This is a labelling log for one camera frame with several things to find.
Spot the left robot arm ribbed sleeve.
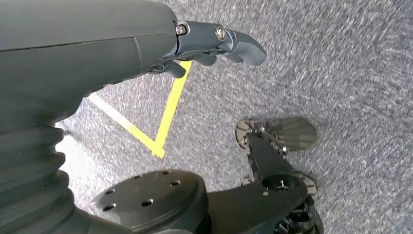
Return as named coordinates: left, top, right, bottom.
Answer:
left=0, top=121, right=136, bottom=234

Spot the black robot leg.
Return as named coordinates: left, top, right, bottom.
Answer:
left=94, top=117, right=325, bottom=234

